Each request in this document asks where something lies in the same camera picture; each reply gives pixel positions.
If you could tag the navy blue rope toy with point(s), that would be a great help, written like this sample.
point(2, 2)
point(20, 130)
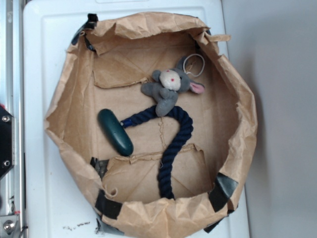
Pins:
point(183, 135)

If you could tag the aluminium frame rail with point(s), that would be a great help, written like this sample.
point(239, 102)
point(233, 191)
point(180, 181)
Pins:
point(13, 221)

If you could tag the dark green plastic pickle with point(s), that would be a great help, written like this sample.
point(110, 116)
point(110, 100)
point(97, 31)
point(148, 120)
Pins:
point(115, 132)

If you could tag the brown paper bag tray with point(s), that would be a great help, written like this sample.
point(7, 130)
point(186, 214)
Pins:
point(107, 64)

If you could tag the black mounting bracket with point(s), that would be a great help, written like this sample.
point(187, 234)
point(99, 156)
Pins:
point(6, 141)

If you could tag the grey plush mouse toy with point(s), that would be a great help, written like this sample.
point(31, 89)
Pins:
point(168, 84)

